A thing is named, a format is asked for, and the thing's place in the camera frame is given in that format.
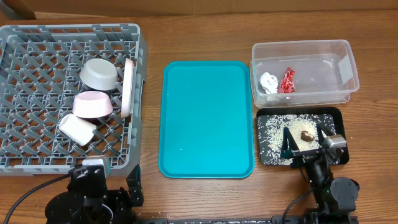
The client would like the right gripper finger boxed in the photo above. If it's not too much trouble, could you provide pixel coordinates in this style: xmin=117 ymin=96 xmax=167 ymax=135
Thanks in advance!
xmin=280 ymin=127 xmax=300 ymax=156
xmin=316 ymin=123 xmax=333 ymax=146

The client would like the brown food scrap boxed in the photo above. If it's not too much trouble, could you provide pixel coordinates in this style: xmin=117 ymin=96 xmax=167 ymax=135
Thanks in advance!
xmin=300 ymin=131 xmax=315 ymax=142

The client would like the pile of white rice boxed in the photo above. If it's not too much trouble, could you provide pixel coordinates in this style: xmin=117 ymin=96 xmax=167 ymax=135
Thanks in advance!
xmin=257 ymin=114 xmax=336 ymax=166

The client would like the white paper cup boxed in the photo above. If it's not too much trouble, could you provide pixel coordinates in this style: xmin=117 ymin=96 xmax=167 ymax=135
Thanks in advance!
xmin=59 ymin=113 xmax=96 ymax=146

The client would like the red snack wrapper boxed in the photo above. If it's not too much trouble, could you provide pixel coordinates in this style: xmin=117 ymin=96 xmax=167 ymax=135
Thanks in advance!
xmin=277 ymin=67 xmax=295 ymax=93

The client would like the white tissue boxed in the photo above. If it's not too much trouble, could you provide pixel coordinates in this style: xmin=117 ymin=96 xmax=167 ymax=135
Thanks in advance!
xmin=259 ymin=72 xmax=278 ymax=94

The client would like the pink bowl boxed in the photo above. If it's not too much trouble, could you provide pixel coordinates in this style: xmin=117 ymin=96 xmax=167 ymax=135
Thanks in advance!
xmin=72 ymin=91 xmax=113 ymax=119

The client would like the white round plate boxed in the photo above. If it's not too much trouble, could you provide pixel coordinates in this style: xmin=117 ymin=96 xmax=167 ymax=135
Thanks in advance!
xmin=121 ymin=58 xmax=134 ymax=118

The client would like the grey bowl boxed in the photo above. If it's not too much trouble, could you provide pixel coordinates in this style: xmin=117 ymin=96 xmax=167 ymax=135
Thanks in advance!
xmin=80 ymin=58 xmax=118 ymax=91

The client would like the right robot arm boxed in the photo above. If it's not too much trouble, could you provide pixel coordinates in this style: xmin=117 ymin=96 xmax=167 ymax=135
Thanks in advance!
xmin=280 ymin=124 xmax=360 ymax=223

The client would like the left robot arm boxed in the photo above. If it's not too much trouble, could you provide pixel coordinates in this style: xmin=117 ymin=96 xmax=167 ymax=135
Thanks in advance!
xmin=45 ymin=165 xmax=144 ymax=224

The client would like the clear plastic waste bin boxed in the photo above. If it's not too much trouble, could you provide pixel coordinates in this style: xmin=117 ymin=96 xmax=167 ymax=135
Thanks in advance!
xmin=250 ymin=39 xmax=359 ymax=108

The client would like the black plastic tray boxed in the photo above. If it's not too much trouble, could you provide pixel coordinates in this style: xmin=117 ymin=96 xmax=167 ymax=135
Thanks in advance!
xmin=256 ymin=107 xmax=345 ymax=166

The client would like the teal plastic serving tray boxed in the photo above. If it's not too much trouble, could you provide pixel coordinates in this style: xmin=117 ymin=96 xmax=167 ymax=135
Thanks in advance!
xmin=159 ymin=61 xmax=254 ymax=179

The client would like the grey plastic dish rack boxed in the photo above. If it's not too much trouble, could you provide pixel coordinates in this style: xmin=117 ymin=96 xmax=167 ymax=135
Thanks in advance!
xmin=1 ymin=24 xmax=148 ymax=176

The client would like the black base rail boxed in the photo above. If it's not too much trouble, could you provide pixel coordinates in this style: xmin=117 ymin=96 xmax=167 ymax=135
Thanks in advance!
xmin=134 ymin=215 xmax=359 ymax=224

